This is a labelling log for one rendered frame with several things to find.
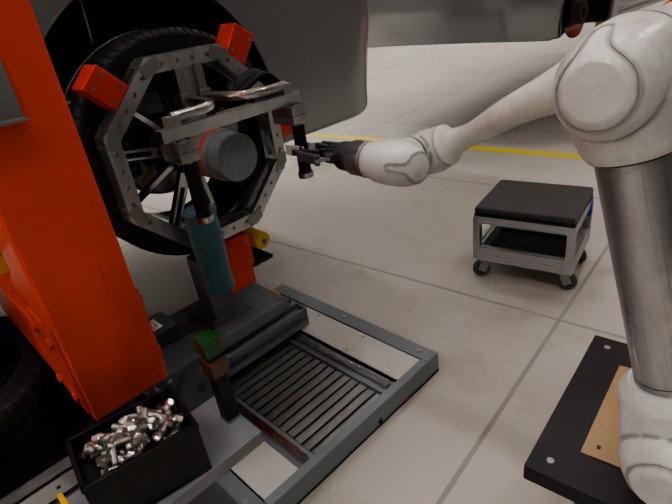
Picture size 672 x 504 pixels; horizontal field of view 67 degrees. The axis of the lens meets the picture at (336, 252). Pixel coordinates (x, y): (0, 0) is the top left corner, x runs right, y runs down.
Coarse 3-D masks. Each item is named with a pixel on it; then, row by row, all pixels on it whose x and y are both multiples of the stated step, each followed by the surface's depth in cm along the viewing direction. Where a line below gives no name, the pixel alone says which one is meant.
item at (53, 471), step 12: (48, 468) 107; (60, 468) 107; (72, 468) 106; (36, 480) 105; (48, 480) 104; (60, 480) 105; (72, 480) 107; (12, 492) 103; (24, 492) 103; (36, 492) 102; (48, 492) 104; (60, 492) 106; (72, 492) 108
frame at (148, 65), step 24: (192, 48) 133; (216, 48) 137; (144, 72) 125; (240, 72) 144; (120, 120) 124; (264, 120) 159; (96, 144) 127; (120, 144) 125; (264, 144) 162; (120, 168) 127; (264, 168) 164; (120, 192) 129; (264, 192) 161; (144, 216) 134; (240, 216) 158
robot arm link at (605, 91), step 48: (576, 48) 62; (624, 48) 58; (576, 96) 61; (624, 96) 58; (576, 144) 69; (624, 144) 64; (624, 192) 68; (624, 240) 71; (624, 288) 75; (624, 384) 84; (624, 432) 82
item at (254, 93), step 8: (200, 64) 134; (200, 72) 135; (200, 80) 135; (200, 88) 136; (208, 88) 137; (256, 88) 129; (264, 88) 129; (272, 88) 131; (280, 88) 132; (288, 88) 134; (200, 96) 136; (208, 96) 134; (216, 96) 132; (224, 96) 130; (232, 96) 129; (240, 96) 128; (248, 96) 128; (256, 96) 129; (264, 96) 130
